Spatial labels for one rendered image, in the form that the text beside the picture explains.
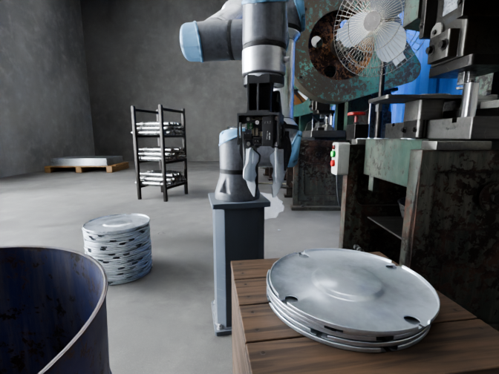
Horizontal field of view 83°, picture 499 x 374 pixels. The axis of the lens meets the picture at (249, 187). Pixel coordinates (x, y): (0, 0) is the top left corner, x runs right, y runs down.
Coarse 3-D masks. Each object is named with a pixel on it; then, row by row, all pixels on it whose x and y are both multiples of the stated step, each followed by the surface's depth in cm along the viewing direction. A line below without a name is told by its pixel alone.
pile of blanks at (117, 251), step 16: (96, 240) 122; (112, 240) 123; (128, 240) 125; (144, 240) 132; (96, 256) 123; (112, 256) 123; (128, 256) 126; (144, 256) 133; (112, 272) 125; (128, 272) 127; (144, 272) 134
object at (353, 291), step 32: (288, 256) 63; (320, 256) 64; (352, 256) 64; (288, 288) 50; (320, 288) 50; (352, 288) 49; (384, 288) 50; (416, 288) 50; (320, 320) 41; (352, 320) 42; (384, 320) 42
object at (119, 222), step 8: (104, 216) 144; (112, 216) 146; (120, 216) 146; (128, 216) 146; (136, 216) 146; (144, 216) 146; (88, 224) 132; (96, 224) 132; (104, 224) 131; (112, 224) 130; (120, 224) 130; (128, 224) 132; (136, 224) 132; (144, 224) 131; (96, 232) 121; (112, 232) 121
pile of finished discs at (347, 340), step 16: (304, 256) 65; (272, 304) 51; (288, 320) 46; (304, 320) 43; (416, 320) 43; (320, 336) 43; (336, 336) 42; (352, 336) 40; (368, 336) 39; (384, 336) 39; (400, 336) 40; (416, 336) 41
